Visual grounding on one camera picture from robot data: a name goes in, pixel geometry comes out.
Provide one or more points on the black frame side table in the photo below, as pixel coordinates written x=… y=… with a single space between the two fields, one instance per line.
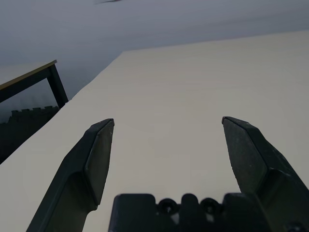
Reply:
x=56 y=84

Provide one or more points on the black foam floor mat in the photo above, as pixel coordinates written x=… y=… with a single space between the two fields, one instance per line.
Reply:
x=26 y=125

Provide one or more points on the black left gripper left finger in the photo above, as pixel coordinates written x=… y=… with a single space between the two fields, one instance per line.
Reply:
x=79 y=169

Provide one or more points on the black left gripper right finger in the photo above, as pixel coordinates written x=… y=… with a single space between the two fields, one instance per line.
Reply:
x=253 y=154

